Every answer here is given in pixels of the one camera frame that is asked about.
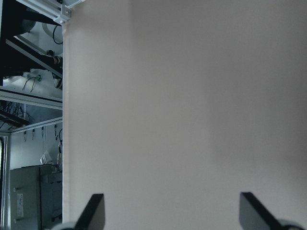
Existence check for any aluminium table frame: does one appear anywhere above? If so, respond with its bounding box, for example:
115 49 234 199
0 0 64 230

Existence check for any grey computer case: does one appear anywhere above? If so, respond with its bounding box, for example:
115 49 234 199
10 165 62 230

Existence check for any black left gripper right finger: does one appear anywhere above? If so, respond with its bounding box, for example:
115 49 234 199
239 192 285 230

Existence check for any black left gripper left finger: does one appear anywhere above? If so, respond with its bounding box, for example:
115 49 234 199
74 194 105 230

